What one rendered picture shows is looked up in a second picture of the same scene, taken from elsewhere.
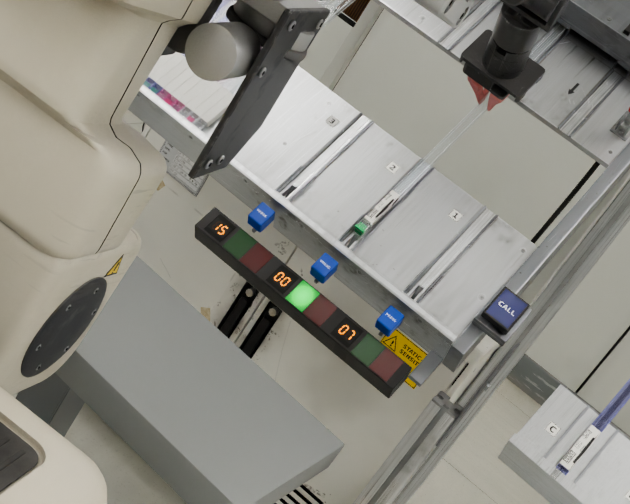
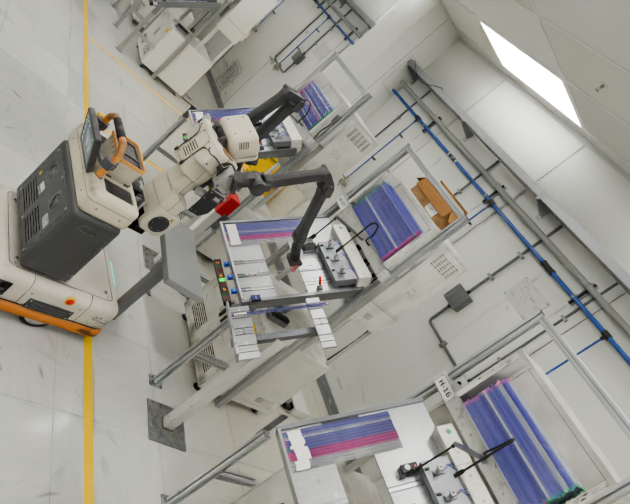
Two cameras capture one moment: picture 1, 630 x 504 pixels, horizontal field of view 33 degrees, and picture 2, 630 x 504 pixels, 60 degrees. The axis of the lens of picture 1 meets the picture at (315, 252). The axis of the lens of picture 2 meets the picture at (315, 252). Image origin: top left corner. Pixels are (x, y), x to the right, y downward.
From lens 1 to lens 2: 2.09 m
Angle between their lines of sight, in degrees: 30
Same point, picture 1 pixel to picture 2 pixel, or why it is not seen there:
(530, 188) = (379, 384)
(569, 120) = (308, 282)
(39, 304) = (154, 211)
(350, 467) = (226, 355)
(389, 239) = (248, 280)
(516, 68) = (294, 258)
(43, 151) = (167, 191)
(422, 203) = (261, 278)
